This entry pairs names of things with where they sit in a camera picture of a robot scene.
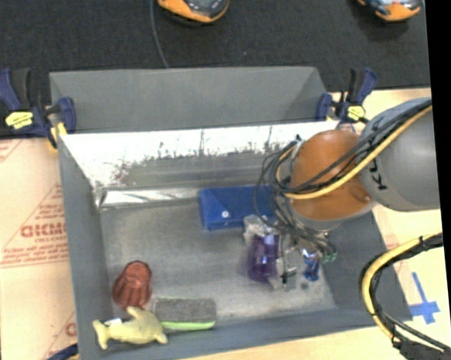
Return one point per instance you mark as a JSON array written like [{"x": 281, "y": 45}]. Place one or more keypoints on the purple clear spray bottle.
[{"x": 261, "y": 260}]

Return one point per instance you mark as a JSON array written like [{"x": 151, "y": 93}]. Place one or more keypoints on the blue flat box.
[{"x": 231, "y": 208}]

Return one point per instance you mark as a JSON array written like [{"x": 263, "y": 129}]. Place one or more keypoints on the grey metal bin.
[{"x": 184, "y": 252}]

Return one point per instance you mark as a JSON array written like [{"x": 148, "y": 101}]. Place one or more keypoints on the grey and green sponge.
[{"x": 187, "y": 310}]

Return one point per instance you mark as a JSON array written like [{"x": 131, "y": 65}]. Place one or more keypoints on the red-brown clear cup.
[{"x": 133, "y": 284}]

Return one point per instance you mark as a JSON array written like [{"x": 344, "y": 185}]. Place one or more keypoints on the yellow toy animal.
[{"x": 138, "y": 329}]

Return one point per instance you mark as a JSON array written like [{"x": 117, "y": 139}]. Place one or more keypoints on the brown cardboard board red print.
[{"x": 32, "y": 291}]

